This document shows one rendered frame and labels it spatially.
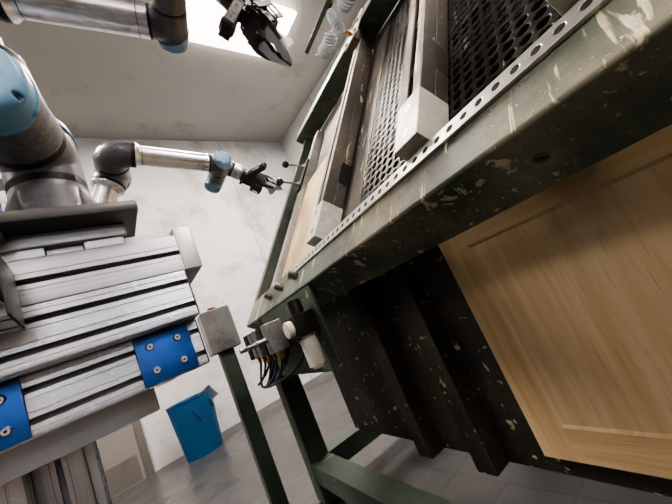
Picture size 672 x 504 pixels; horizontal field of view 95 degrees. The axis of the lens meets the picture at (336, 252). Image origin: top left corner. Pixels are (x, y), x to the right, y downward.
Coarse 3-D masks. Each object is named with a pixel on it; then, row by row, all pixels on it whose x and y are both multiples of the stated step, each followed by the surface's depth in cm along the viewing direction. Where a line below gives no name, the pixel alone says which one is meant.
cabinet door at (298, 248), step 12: (324, 168) 131; (312, 180) 144; (312, 192) 136; (312, 204) 127; (300, 216) 139; (312, 216) 119; (300, 228) 131; (300, 240) 123; (288, 252) 134; (300, 252) 116; (288, 264) 126
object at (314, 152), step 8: (320, 136) 170; (312, 144) 170; (320, 144) 168; (312, 152) 163; (312, 160) 161; (312, 168) 159; (304, 184) 153; (304, 192) 151; (296, 200) 151; (296, 208) 146; (296, 216) 144; (288, 232) 139; (288, 240) 137; (288, 248) 136; (280, 256) 136; (280, 264) 131; (280, 272) 130
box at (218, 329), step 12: (204, 312) 128; (216, 312) 130; (228, 312) 132; (204, 324) 126; (216, 324) 128; (228, 324) 130; (204, 336) 130; (216, 336) 127; (228, 336) 129; (216, 348) 125; (228, 348) 127
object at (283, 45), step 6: (270, 30) 72; (270, 36) 73; (282, 36) 75; (270, 42) 74; (276, 42) 73; (282, 42) 73; (288, 42) 75; (276, 48) 74; (282, 48) 73; (288, 48) 75; (282, 54) 74; (288, 54) 74; (288, 60) 75
